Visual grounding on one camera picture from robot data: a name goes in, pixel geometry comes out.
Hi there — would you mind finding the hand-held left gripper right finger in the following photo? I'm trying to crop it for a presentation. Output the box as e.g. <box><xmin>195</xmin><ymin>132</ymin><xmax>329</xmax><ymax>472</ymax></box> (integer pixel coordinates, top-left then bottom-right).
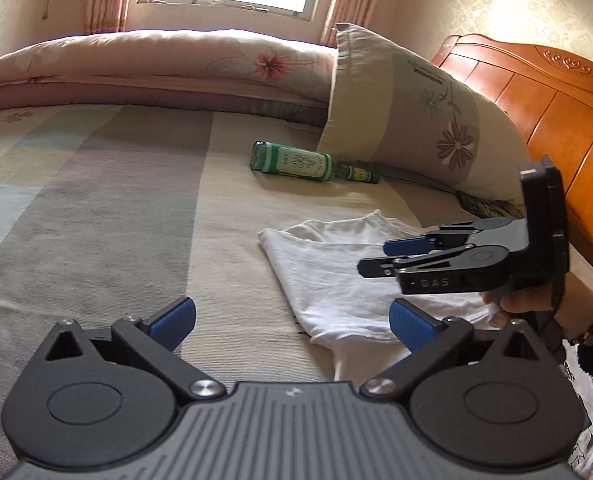
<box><xmin>359</xmin><ymin>298</ymin><xmax>549</xmax><ymax>403</ymax></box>

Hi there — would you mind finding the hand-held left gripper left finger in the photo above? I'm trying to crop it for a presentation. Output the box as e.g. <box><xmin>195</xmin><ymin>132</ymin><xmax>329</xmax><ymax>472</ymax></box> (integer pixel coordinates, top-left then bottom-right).
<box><xmin>41</xmin><ymin>296</ymin><xmax>227</xmax><ymax>403</ymax></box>

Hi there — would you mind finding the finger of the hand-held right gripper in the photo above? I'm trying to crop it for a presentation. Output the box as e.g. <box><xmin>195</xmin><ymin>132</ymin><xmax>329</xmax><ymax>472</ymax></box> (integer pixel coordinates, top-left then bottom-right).
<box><xmin>383</xmin><ymin>222</ymin><xmax>482</xmax><ymax>256</ymax></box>
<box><xmin>357</xmin><ymin>244</ymin><xmax>481</xmax><ymax>278</ymax></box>

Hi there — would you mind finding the plain white t-shirt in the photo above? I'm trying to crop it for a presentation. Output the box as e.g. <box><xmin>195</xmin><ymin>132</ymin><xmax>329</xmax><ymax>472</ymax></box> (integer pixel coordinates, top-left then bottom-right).
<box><xmin>257</xmin><ymin>209</ymin><xmax>499</xmax><ymax>382</ymax></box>

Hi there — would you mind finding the person's right hand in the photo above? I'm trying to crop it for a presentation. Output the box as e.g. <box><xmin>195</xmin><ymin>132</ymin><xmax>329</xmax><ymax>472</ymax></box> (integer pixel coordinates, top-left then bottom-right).
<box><xmin>481</xmin><ymin>271</ymin><xmax>593</xmax><ymax>346</ymax></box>

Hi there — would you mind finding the dark phone with cartoon case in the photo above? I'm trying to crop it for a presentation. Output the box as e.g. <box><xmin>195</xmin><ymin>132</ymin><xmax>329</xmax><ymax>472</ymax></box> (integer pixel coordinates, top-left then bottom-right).
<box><xmin>459</xmin><ymin>195</ymin><xmax>522</xmax><ymax>221</ymax></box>

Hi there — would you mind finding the wooden headboard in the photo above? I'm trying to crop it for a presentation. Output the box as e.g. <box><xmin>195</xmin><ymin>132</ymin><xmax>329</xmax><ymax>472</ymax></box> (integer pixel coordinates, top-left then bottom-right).
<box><xmin>431</xmin><ymin>34</ymin><xmax>593</xmax><ymax>286</ymax></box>

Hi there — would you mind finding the green glass bottle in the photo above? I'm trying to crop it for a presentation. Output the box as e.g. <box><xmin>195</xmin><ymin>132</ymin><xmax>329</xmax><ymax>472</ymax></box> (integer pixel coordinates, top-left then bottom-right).
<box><xmin>249</xmin><ymin>141</ymin><xmax>381</xmax><ymax>184</ymax></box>

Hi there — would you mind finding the floral patchwork pillow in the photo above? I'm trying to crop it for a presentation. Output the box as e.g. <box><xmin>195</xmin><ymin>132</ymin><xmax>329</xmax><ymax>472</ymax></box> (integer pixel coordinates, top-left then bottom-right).
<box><xmin>316</xmin><ymin>22</ymin><xmax>532</xmax><ymax>206</ymax></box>

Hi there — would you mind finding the folded pink floral quilt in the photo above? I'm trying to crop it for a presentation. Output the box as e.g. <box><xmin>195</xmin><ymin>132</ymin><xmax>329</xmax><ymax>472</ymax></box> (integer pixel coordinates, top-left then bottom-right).
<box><xmin>0</xmin><ymin>28</ymin><xmax>339</xmax><ymax>128</ymax></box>

